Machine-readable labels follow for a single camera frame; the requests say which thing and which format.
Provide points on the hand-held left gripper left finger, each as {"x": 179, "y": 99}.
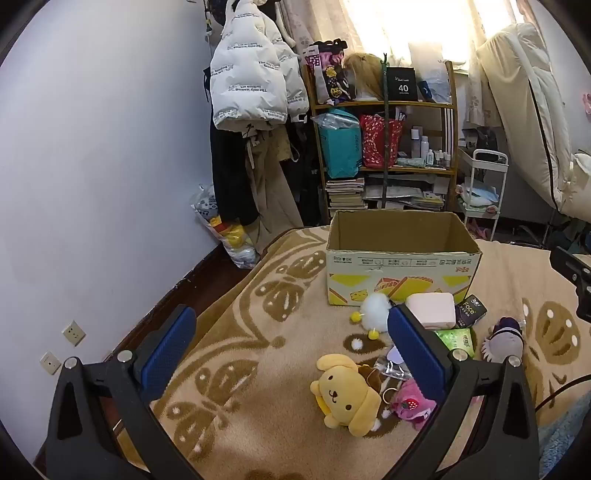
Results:
{"x": 168, "y": 355}

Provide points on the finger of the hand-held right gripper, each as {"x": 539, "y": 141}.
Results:
{"x": 572, "y": 267}

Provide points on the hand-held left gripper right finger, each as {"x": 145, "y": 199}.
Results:
{"x": 418, "y": 350}

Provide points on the clear pouch with purple charm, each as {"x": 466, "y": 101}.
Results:
{"x": 392, "y": 364}

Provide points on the pale pink tissue pack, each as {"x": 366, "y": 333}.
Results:
{"x": 431, "y": 309}

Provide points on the printed cardboard box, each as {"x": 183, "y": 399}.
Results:
{"x": 397, "y": 265}

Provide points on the green tissue pack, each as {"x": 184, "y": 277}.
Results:
{"x": 459, "y": 341}

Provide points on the pink plush toy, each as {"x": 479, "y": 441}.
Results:
{"x": 408, "y": 406}

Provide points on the white fluffy plush toy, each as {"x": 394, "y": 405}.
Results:
{"x": 376, "y": 311}

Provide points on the small white pompom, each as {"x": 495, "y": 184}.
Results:
{"x": 356, "y": 345}

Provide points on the black packet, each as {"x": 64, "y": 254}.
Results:
{"x": 471, "y": 311}

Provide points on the yellow dog plush toy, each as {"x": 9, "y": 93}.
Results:
{"x": 344, "y": 392}

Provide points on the purple-haired plush doll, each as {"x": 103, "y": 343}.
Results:
{"x": 503, "y": 341}

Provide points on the beige patterned blanket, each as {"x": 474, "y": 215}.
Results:
{"x": 258, "y": 360}

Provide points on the white rolling cart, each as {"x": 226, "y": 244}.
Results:
{"x": 485, "y": 198}

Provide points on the plastic bag of toys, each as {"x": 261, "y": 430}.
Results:
{"x": 231, "y": 235}

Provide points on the pile of papers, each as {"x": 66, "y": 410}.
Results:
{"x": 406, "y": 196}

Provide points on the cream mattress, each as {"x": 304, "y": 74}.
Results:
{"x": 521, "y": 106}

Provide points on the blue fluffy blanket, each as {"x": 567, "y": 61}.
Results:
{"x": 568, "y": 438}

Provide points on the stack of books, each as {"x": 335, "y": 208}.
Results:
{"x": 344, "y": 196}

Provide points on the wooden shelf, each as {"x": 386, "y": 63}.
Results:
{"x": 450, "y": 138}

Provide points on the group of cosmetic bottles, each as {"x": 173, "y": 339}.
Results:
{"x": 429, "y": 152}

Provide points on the black hanging coat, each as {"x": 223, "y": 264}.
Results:
{"x": 231, "y": 175}

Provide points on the red gift bag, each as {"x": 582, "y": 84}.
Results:
{"x": 376, "y": 141}

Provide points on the green pole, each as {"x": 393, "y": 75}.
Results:
{"x": 384, "y": 138}

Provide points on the teal bag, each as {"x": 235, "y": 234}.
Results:
{"x": 341, "y": 147}

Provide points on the light blue bag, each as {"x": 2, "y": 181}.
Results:
{"x": 436, "y": 90}

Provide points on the black box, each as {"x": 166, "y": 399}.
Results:
{"x": 401, "y": 85}

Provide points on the blonde wig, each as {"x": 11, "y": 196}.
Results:
{"x": 362, "y": 74}

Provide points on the purple patterned bag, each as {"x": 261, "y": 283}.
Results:
{"x": 325, "y": 74}

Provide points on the white puffer jacket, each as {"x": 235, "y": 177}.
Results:
{"x": 249, "y": 69}

